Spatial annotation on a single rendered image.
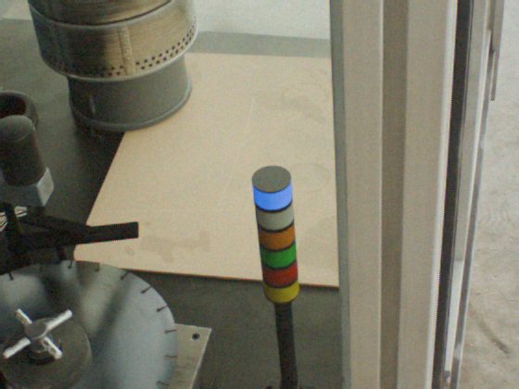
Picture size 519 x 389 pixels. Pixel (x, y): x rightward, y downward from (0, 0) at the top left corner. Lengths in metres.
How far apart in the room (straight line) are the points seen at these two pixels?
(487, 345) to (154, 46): 1.15
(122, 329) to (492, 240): 1.58
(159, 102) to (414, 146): 1.43
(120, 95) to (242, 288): 0.46
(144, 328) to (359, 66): 0.88
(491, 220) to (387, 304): 2.21
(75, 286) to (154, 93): 0.60
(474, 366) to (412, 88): 2.01
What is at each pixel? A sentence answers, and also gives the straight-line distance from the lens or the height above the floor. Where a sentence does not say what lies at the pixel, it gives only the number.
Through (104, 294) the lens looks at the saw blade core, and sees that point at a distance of 1.33.
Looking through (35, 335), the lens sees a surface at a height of 1.00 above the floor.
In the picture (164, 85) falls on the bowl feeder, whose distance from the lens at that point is 1.85.
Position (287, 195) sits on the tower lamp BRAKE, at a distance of 1.14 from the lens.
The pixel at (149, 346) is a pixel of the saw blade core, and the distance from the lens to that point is 1.26.
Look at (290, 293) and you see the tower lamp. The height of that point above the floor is 0.98.
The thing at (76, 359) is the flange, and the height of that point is 0.96.
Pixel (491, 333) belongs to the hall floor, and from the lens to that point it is 2.49.
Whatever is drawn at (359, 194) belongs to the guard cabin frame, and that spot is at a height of 1.59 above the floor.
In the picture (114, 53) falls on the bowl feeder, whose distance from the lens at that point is 1.74.
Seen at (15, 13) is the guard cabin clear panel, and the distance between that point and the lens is 2.36.
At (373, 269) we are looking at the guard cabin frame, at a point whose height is 1.54.
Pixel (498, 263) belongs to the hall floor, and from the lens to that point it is 2.65.
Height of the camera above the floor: 1.91
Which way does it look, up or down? 43 degrees down
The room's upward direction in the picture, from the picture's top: 6 degrees counter-clockwise
